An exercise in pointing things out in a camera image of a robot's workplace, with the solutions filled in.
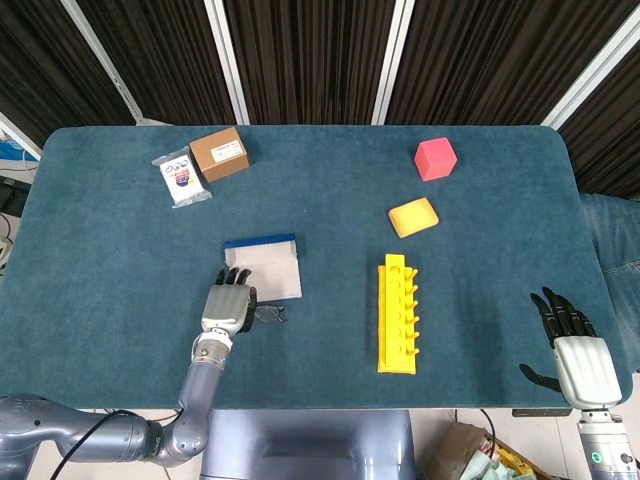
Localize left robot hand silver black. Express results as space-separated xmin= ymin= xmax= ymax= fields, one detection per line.
xmin=199 ymin=267 xmax=259 ymax=336

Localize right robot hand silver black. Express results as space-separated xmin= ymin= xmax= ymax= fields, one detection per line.
xmin=519 ymin=286 xmax=624 ymax=409

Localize thin-framed eyeglasses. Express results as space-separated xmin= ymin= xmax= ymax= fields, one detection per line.
xmin=252 ymin=304 xmax=287 ymax=325

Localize grey glasses case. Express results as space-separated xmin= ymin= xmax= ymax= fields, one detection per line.
xmin=223 ymin=233 xmax=305 ymax=301

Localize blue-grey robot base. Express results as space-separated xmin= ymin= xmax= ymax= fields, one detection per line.
xmin=199 ymin=409 xmax=417 ymax=480

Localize brown cardboard box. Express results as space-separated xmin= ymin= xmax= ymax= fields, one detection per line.
xmin=189 ymin=126 xmax=251 ymax=184

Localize white plastic packet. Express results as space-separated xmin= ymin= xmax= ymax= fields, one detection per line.
xmin=151 ymin=147 xmax=213 ymax=210

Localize teal table cloth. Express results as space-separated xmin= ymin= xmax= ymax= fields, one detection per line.
xmin=0 ymin=124 xmax=635 ymax=411

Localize yellow test tube rack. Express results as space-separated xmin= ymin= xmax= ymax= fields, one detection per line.
xmin=376 ymin=253 xmax=419 ymax=375

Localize yellow sponge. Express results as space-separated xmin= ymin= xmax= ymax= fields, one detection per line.
xmin=388 ymin=196 xmax=441 ymax=239

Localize red foam cube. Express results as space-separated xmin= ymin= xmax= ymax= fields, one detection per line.
xmin=413 ymin=137 xmax=458 ymax=182

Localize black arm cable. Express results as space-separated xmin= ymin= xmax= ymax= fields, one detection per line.
xmin=49 ymin=409 xmax=126 ymax=480

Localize white aluminium partition post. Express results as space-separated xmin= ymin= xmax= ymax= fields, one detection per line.
xmin=372 ymin=0 xmax=416 ymax=125
xmin=542 ymin=7 xmax=640 ymax=129
xmin=0 ymin=112 xmax=42 ymax=161
xmin=204 ymin=0 xmax=250 ymax=125
xmin=62 ymin=0 xmax=146 ymax=126

